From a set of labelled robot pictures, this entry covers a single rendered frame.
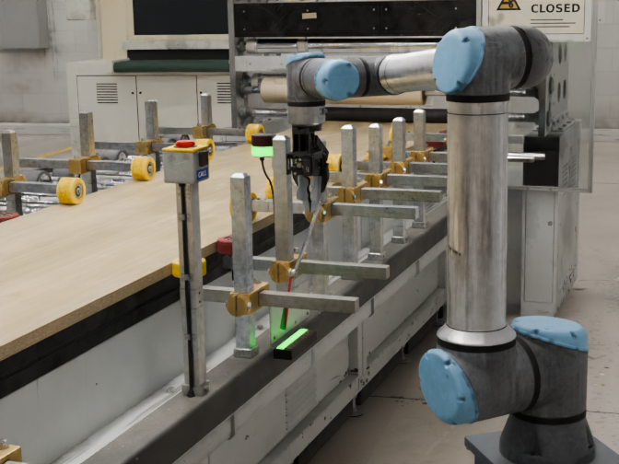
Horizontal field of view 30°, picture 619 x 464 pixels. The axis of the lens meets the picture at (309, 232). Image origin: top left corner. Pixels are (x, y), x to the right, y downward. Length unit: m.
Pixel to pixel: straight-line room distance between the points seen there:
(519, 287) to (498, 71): 3.47
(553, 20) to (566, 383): 3.04
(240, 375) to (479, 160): 0.79
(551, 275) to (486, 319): 3.18
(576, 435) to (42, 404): 1.04
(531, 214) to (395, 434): 1.57
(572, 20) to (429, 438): 2.01
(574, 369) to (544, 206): 3.01
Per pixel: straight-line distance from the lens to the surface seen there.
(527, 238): 5.32
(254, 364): 2.63
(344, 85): 2.58
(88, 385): 2.47
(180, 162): 2.31
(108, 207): 3.48
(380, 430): 4.13
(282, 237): 2.83
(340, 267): 2.84
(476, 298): 2.15
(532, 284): 5.36
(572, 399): 2.32
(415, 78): 2.50
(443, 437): 4.07
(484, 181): 2.11
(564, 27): 5.15
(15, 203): 3.72
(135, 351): 2.63
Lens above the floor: 1.53
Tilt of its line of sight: 12 degrees down
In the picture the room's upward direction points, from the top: 1 degrees counter-clockwise
